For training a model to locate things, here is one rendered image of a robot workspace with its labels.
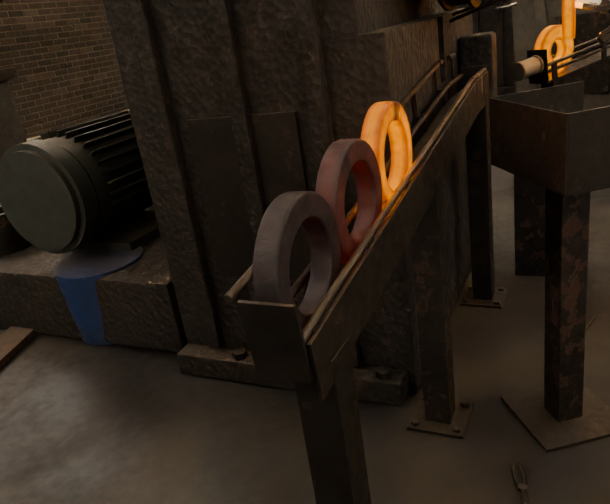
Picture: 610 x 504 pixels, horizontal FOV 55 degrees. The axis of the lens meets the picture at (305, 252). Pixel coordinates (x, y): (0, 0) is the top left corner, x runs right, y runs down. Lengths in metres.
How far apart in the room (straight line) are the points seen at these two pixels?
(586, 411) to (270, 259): 1.03
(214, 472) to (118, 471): 0.24
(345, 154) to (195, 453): 0.91
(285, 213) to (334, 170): 0.16
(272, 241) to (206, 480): 0.87
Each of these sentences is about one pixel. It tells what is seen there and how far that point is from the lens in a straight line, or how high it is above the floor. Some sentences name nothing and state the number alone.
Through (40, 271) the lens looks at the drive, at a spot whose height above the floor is 0.25.
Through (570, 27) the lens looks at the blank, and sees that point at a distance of 1.93.
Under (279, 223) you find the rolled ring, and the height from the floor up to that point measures 0.71.
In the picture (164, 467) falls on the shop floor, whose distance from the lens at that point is 1.50.
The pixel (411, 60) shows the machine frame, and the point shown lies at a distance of 1.43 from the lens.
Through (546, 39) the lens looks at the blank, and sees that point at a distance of 2.12.
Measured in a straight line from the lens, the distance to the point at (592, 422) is 1.49.
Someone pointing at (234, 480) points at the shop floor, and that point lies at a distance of 1.41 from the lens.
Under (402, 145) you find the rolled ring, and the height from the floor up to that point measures 0.68.
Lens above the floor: 0.92
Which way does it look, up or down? 22 degrees down
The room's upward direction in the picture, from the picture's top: 9 degrees counter-clockwise
